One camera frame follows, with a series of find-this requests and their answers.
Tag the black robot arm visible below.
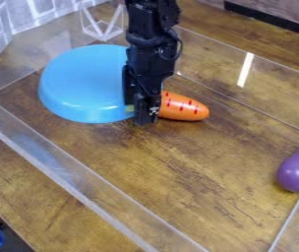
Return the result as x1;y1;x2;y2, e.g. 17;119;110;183
122;0;183;125

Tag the clear acrylic enclosure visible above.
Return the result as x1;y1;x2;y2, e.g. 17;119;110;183
0;0;299;252

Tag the blue upturned bowl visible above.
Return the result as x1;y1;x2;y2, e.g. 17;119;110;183
37;44;134;124

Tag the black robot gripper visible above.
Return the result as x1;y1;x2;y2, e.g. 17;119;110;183
122;44;179;126

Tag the orange toy carrot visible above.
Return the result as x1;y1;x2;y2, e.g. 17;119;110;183
158;91;210;121

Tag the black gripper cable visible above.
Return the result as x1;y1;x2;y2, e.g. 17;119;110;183
160;29;185;63

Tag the white curtain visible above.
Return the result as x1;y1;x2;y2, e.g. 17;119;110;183
0;0;108;53

